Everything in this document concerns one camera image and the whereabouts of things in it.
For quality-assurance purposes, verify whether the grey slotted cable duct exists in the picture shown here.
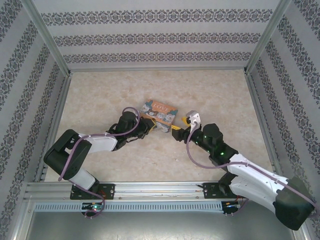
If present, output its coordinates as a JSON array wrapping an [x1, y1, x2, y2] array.
[[33, 201, 223, 214]]

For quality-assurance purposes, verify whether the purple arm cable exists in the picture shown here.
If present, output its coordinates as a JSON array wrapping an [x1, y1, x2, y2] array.
[[186, 124, 318, 216], [57, 106, 141, 219]]

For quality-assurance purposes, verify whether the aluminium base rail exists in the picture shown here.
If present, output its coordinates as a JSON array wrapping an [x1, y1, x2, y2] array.
[[23, 181, 297, 201]]

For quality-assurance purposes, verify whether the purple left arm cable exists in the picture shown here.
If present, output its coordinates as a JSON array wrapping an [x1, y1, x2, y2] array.
[[57, 106, 141, 219]]

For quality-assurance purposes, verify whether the grey metal sheet panel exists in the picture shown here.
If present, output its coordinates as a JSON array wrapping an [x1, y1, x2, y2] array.
[[29, 211, 302, 240]]

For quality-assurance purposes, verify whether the aluminium frame post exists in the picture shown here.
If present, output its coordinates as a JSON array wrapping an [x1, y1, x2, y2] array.
[[19, 0, 73, 77], [243, 0, 293, 75]]

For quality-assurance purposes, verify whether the orange LOVE picture book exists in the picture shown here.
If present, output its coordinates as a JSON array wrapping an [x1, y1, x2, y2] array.
[[139, 99, 180, 135]]

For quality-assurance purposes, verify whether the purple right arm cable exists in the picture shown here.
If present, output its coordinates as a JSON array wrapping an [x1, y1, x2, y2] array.
[[186, 124, 318, 216]]

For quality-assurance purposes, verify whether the aluminium side rail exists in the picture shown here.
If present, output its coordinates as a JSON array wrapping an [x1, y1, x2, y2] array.
[[34, 73, 73, 182], [243, 71, 286, 181]]

